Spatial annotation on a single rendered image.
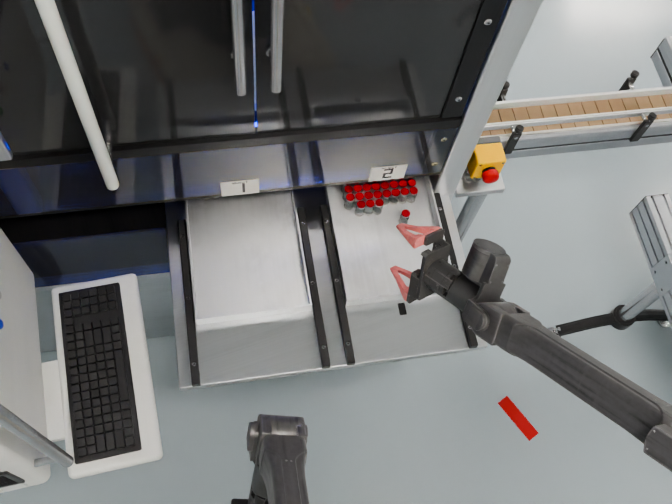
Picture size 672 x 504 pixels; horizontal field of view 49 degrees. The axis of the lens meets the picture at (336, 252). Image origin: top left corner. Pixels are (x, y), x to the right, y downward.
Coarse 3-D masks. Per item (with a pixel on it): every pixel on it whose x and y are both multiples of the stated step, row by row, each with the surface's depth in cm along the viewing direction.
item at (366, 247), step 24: (336, 192) 183; (432, 192) 182; (336, 216) 180; (384, 216) 181; (432, 216) 183; (336, 240) 174; (360, 240) 178; (384, 240) 179; (360, 264) 175; (384, 264) 176; (408, 264) 176; (360, 288) 173; (384, 288) 173
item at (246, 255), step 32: (288, 192) 182; (192, 224) 176; (224, 224) 177; (256, 224) 178; (288, 224) 178; (192, 256) 173; (224, 256) 173; (256, 256) 174; (288, 256) 175; (224, 288) 170; (256, 288) 171; (288, 288) 171; (224, 320) 166
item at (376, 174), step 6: (372, 168) 167; (378, 168) 168; (384, 168) 168; (390, 168) 169; (396, 168) 169; (402, 168) 170; (372, 174) 170; (378, 174) 170; (390, 174) 171; (396, 174) 172; (402, 174) 172; (372, 180) 172; (378, 180) 173
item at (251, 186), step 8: (224, 184) 163; (232, 184) 164; (240, 184) 164; (248, 184) 165; (256, 184) 165; (224, 192) 166; (232, 192) 167; (240, 192) 167; (248, 192) 168; (256, 192) 169
